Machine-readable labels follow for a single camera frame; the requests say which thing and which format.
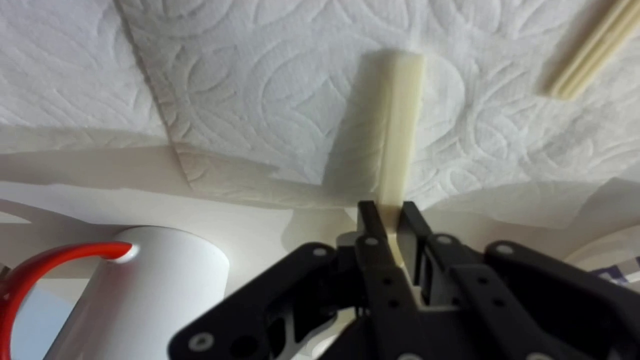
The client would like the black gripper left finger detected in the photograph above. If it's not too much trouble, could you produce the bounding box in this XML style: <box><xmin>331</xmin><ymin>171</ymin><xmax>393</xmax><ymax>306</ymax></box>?
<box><xmin>168</xmin><ymin>200</ymin><xmax>428</xmax><ymax>360</ymax></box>

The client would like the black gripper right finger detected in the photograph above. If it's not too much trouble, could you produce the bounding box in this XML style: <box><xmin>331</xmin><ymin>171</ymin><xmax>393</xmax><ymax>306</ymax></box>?
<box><xmin>397</xmin><ymin>200</ymin><xmax>640</xmax><ymax>360</ymax></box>

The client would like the cream plastic spoon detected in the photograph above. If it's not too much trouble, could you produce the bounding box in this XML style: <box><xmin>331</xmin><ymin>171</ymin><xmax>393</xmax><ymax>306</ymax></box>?
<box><xmin>362</xmin><ymin>48</ymin><xmax>428</xmax><ymax>313</ymax></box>
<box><xmin>545</xmin><ymin>0</ymin><xmax>640</xmax><ymax>105</ymax></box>

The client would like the folded white paper towel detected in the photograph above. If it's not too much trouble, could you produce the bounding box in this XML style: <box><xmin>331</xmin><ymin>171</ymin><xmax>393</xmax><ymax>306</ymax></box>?
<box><xmin>112</xmin><ymin>0</ymin><xmax>640</xmax><ymax>229</ymax></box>

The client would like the large white paper towel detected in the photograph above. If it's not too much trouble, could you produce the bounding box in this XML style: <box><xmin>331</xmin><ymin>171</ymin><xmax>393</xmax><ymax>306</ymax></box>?
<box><xmin>0</xmin><ymin>0</ymin><xmax>171</xmax><ymax>192</ymax></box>

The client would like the white mug red handle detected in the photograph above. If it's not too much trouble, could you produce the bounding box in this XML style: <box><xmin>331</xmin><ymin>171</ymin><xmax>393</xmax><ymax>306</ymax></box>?
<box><xmin>0</xmin><ymin>225</ymin><xmax>232</xmax><ymax>360</ymax></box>

